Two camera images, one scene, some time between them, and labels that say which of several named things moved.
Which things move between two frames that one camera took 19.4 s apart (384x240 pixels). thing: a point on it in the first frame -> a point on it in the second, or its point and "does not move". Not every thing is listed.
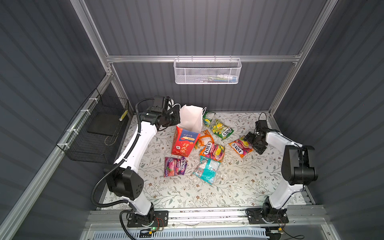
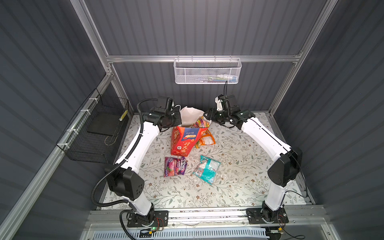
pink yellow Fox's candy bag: [214, 151] -> [201, 123]
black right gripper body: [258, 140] -> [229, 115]
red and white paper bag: [187, 131] does not move
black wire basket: [96, 132] does not move
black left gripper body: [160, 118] does not move
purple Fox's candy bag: [174, 166] does not move
